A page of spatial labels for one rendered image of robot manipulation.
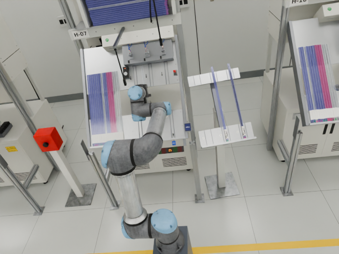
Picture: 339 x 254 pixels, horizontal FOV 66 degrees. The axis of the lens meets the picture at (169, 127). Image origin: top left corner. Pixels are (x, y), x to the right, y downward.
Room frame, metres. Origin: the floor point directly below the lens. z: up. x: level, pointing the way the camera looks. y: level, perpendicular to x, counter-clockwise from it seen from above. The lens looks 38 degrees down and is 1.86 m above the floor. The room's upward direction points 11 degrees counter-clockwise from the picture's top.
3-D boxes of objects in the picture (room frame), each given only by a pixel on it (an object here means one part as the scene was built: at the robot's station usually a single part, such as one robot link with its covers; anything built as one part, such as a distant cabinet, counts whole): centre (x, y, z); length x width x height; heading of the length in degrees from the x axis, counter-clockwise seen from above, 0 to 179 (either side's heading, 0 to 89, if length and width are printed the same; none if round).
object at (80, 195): (1.62, 0.93, 0.39); 0.24 x 0.24 x 0.78; 82
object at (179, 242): (0.71, 0.11, 0.60); 0.15 x 0.15 x 0.10
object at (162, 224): (0.71, 0.12, 0.72); 0.13 x 0.12 x 0.14; 79
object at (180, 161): (1.98, 0.15, 0.31); 0.70 x 0.65 x 0.62; 82
